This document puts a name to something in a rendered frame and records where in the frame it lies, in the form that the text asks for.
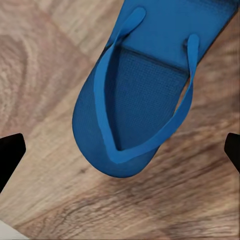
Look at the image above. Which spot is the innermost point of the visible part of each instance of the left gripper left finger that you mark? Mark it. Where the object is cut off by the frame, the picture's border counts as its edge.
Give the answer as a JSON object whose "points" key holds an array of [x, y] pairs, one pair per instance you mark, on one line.
{"points": [[12, 149]]}

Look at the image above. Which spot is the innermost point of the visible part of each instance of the sandal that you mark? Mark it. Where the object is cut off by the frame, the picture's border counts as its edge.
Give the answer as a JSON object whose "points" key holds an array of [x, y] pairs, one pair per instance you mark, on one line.
{"points": [[126, 109]]}

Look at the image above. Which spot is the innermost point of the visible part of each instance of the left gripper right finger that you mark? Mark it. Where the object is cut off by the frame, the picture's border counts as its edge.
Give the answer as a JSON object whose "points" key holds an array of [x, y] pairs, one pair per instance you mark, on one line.
{"points": [[232, 149]]}

